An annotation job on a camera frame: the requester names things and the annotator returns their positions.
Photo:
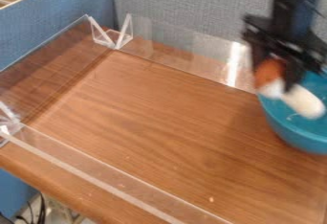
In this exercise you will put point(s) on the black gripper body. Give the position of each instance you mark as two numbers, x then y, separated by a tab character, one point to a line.
286	32

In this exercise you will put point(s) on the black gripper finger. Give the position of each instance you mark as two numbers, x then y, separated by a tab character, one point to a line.
260	53
294	72

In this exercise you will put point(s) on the brown and white toy mushroom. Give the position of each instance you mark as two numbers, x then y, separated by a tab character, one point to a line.
298	98

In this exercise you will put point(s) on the blue plastic bowl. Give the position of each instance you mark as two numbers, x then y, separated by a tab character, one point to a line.
298	115

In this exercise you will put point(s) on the clear acrylic barrier wall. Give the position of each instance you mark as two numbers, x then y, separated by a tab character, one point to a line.
150	137

